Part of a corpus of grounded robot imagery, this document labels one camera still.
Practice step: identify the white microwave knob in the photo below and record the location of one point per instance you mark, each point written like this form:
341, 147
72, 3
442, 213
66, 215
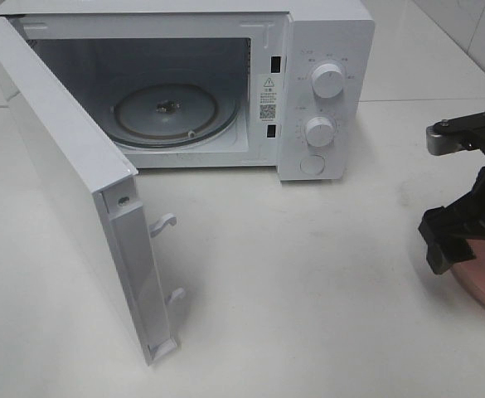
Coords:
320, 131
327, 80

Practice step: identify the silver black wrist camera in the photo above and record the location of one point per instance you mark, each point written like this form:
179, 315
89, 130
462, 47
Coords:
454, 135

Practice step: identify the white microwave oven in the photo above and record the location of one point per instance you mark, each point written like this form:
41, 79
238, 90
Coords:
102, 51

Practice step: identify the upper white microwave knob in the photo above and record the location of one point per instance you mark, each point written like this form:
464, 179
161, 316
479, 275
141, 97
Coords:
327, 80

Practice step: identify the white warning label sticker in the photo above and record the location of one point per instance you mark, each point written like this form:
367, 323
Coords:
268, 97

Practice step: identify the lower white microwave knob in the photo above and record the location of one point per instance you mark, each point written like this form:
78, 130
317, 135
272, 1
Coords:
320, 131

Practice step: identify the round white door button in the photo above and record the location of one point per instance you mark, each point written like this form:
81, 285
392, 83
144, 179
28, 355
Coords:
312, 165

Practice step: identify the white microwave door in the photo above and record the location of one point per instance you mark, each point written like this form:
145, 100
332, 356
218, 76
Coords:
92, 187

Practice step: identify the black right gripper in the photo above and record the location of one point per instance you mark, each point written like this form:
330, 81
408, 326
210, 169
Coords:
446, 229

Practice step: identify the glass microwave turntable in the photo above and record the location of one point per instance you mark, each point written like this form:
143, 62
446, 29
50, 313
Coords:
171, 115

